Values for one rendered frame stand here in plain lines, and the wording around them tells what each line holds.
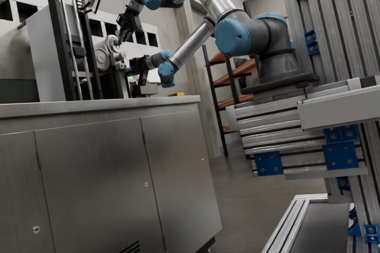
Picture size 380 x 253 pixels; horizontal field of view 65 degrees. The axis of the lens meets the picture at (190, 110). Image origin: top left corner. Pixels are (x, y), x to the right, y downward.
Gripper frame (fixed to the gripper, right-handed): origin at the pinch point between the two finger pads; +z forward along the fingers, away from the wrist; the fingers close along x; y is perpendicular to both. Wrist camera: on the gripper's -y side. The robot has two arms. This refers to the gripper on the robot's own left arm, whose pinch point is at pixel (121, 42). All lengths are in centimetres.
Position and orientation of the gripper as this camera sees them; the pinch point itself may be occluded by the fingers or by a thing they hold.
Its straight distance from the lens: 175.4
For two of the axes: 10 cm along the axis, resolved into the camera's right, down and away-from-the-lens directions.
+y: -6.8, -6.3, 3.8
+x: -5.4, 0.7, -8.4
